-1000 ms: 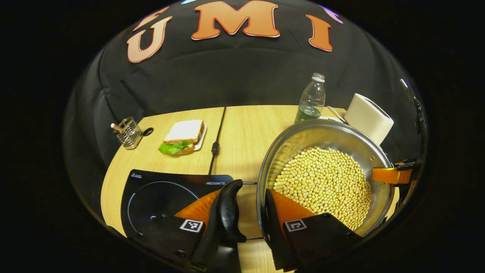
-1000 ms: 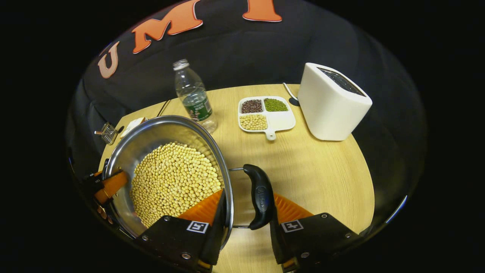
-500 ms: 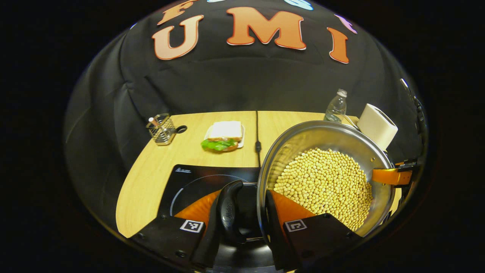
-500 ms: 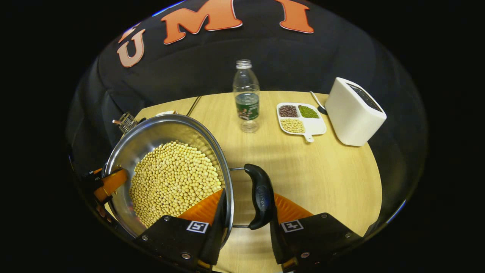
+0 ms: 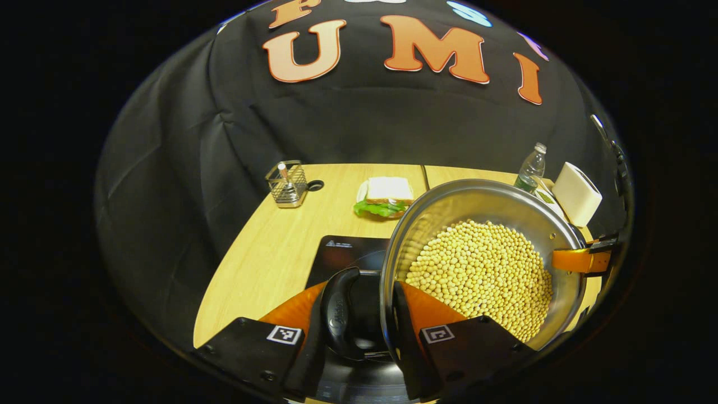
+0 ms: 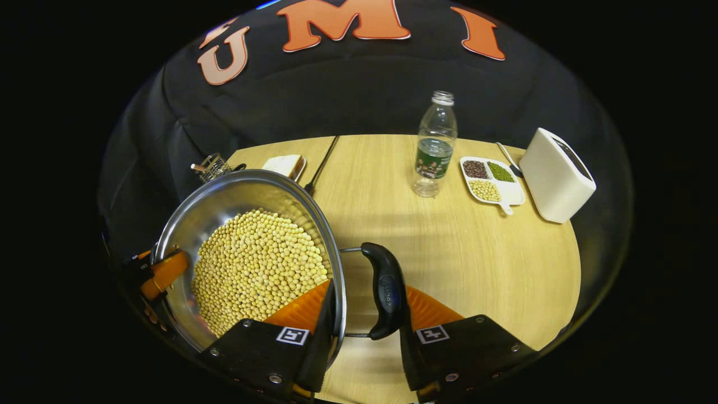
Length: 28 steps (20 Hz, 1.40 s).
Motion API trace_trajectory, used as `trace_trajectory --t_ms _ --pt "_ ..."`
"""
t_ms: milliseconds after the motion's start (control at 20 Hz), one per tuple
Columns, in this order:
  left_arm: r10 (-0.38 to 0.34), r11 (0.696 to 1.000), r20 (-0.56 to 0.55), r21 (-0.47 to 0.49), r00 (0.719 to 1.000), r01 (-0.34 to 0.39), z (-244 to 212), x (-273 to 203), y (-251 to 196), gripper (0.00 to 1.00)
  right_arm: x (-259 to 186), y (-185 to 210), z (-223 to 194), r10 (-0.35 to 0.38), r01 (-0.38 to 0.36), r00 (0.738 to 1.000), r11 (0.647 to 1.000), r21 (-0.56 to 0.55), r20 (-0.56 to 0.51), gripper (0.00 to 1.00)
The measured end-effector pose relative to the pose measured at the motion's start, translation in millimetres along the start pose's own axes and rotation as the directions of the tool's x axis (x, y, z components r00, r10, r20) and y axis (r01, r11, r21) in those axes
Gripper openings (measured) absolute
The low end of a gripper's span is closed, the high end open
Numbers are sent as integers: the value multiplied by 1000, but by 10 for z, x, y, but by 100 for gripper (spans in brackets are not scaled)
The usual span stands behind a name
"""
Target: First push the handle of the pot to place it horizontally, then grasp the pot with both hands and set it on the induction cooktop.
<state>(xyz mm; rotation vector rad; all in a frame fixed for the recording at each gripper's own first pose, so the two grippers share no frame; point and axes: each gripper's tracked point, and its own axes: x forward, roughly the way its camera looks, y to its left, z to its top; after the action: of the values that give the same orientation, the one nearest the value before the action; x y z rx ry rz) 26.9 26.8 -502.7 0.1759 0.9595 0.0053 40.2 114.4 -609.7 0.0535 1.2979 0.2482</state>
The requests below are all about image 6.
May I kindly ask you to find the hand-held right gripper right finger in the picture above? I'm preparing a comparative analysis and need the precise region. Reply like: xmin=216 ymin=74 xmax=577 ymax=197
xmin=399 ymin=285 xmax=539 ymax=402

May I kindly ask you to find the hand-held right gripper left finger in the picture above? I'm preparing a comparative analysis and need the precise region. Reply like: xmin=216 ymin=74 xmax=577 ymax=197
xmin=196 ymin=279 xmax=337 ymax=402

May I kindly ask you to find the pile of yellow soybeans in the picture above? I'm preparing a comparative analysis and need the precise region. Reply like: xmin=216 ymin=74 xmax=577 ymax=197
xmin=191 ymin=209 xmax=332 ymax=337

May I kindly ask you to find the steel pot with black handles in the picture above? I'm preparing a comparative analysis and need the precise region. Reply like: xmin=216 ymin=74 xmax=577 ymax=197
xmin=150 ymin=169 xmax=407 ymax=354

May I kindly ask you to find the sandwich on white plate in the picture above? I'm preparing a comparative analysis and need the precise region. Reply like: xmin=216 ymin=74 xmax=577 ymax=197
xmin=262 ymin=154 xmax=307 ymax=181

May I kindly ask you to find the white divided dish of beans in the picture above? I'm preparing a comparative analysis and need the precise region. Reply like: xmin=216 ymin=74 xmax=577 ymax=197
xmin=459 ymin=156 xmax=526 ymax=216

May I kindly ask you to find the clear plastic water bottle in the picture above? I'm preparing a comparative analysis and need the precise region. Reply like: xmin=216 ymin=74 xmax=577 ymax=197
xmin=412 ymin=91 xmax=458 ymax=198

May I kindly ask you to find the white toaster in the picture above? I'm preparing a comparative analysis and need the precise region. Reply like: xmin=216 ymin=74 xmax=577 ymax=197
xmin=519 ymin=127 xmax=597 ymax=224

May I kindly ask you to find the black backdrop cloth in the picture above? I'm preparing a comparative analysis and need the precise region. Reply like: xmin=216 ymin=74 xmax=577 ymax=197
xmin=98 ymin=0 xmax=634 ymax=337

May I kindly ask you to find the small metal wire rack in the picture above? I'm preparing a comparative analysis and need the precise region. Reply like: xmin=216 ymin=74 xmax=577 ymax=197
xmin=191 ymin=153 xmax=246 ymax=183

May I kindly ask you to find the black power cable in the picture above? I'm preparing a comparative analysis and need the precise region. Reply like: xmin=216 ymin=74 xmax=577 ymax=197
xmin=303 ymin=135 xmax=340 ymax=195

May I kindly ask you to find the white toaster cable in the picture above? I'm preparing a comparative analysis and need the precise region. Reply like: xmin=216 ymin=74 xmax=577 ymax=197
xmin=496 ymin=142 xmax=523 ymax=178

